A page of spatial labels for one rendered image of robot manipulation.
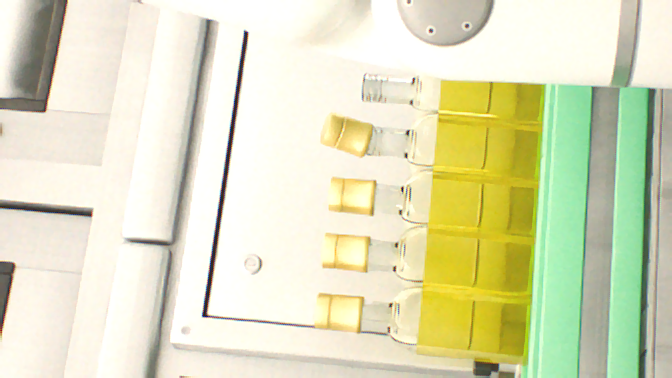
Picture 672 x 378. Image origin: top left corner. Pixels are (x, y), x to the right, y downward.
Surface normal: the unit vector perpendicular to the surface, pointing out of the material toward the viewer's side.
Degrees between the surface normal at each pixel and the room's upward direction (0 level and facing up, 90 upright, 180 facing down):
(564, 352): 90
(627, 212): 90
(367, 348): 90
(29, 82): 90
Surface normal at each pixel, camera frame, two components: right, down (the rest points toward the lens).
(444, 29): -0.03, 0.33
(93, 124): -0.04, -0.33
